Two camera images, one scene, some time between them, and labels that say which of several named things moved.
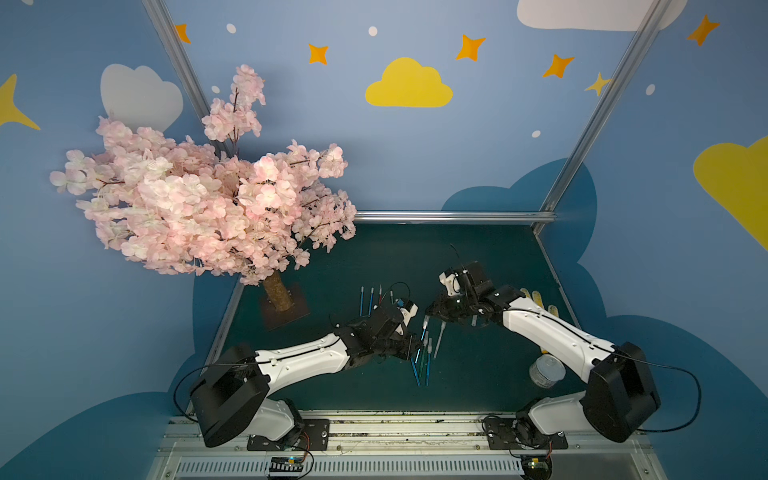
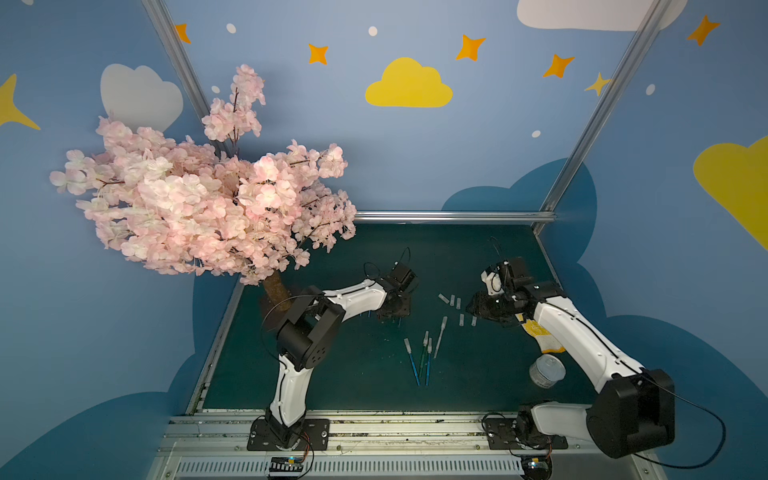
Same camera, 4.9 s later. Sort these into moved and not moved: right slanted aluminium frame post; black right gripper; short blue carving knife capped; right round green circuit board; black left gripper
Moved: black right gripper; black left gripper
Not moved: right slanted aluminium frame post; right round green circuit board; short blue carving knife capped
